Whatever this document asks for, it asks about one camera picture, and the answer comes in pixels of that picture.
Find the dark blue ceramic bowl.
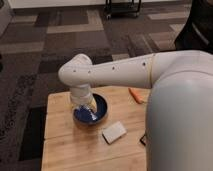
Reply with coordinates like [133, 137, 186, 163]
[73, 94, 108, 125]

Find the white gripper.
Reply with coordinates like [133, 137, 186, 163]
[70, 84, 97, 117]

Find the black wheeled cart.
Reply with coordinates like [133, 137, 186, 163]
[104, 0, 142, 19]

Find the black office chair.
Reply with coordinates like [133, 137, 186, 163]
[174, 0, 213, 54]

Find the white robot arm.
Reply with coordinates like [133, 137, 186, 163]
[58, 50, 213, 171]

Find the orange pepper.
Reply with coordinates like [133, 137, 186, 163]
[129, 88, 143, 104]

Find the white rectangular sponge block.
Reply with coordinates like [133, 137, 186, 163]
[102, 121, 127, 144]

